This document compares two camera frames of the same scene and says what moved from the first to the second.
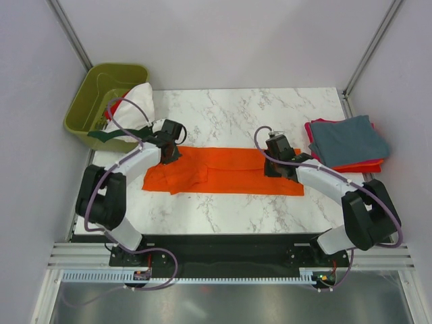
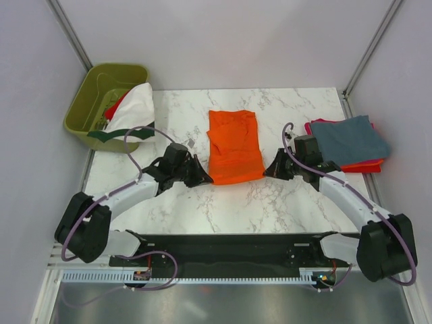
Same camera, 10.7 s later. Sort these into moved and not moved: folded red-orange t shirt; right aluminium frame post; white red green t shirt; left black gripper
Moved: left black gripper
Not moved: folded red-orange t shirt; right aluminium frame post; white red green t shirt
